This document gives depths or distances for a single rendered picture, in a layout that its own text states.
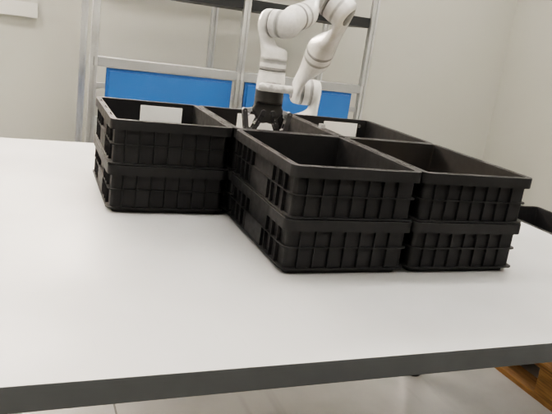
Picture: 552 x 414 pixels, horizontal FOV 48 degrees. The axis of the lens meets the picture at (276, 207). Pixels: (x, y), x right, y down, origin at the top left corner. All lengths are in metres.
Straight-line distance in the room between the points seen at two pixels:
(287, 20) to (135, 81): 2.08
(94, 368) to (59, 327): 0.13
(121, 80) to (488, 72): 3.32
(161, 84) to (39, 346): 2.80
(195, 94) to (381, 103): 1.97
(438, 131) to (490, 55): 0.78
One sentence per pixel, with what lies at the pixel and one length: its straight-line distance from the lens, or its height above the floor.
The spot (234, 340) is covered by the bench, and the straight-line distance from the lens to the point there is 1.00.
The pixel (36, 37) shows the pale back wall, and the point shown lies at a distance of 4.43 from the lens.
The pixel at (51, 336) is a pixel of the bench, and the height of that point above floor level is 0.70.
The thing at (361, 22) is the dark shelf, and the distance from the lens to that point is 4.07.
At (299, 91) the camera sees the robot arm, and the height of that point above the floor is 0.99.
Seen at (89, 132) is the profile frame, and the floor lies 0.52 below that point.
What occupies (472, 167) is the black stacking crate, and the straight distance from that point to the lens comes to 1.69.
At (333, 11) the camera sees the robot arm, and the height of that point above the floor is 1.25.
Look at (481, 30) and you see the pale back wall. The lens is 5.67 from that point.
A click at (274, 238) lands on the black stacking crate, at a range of 1.30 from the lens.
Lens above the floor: 1.16
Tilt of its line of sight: 15 degrees down
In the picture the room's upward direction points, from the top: 8 degrees clockwise
